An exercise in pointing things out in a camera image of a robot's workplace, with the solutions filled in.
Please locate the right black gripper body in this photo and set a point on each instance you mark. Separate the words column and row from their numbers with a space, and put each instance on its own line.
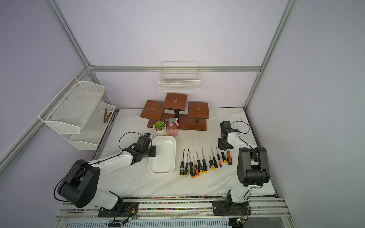
column 223, row 145

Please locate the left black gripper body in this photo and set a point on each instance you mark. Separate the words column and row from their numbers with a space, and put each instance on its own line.
column 150, row 152

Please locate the white plastic storage box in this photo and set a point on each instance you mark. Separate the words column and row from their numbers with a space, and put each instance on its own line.
column 164, row 161

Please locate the slim black yellow-cap screwdriver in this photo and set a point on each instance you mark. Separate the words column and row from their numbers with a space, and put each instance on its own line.
column 214, row 160

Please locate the short stubby black screwdriver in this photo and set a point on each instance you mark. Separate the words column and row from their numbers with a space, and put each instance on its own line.
column 211, row 164

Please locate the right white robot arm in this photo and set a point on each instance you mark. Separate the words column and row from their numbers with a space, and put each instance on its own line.
column 252, row 163

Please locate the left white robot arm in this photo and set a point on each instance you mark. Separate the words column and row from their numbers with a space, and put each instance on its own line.
column 80, row 185

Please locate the small potted green plant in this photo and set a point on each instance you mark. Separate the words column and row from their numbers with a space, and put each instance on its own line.
column 159, row 128

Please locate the brown wooden tiered stand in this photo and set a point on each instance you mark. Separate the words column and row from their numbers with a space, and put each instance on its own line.
column 191, row 115

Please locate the pink spray bottle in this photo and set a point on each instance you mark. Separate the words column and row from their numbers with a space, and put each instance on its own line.
column 172, row 127

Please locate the brown twigs on shelf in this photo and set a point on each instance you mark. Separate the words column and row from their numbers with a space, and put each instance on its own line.
column 107, row 115

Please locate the lower white mesh shelf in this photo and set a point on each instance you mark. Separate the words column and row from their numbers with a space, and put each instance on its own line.
column 93, row 131

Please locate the white mesh shelf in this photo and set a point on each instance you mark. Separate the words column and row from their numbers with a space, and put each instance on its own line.
column 68, row 113
column 93, row 131

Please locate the upper white mesh shelf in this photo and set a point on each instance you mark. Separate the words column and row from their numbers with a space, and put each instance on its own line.
column 68, row 113

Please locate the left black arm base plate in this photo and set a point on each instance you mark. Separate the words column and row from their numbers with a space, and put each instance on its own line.
column 123, row 208

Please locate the white wire wall basket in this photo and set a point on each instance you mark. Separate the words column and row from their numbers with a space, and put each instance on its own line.
column 179, row 76

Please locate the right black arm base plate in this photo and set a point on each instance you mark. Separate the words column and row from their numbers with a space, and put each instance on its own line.
column 229, row 208

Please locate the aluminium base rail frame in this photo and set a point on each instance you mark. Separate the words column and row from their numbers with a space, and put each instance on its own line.
column 179, row 212

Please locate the aluminium cage frame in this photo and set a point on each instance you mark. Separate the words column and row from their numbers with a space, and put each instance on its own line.
column 18, row 149

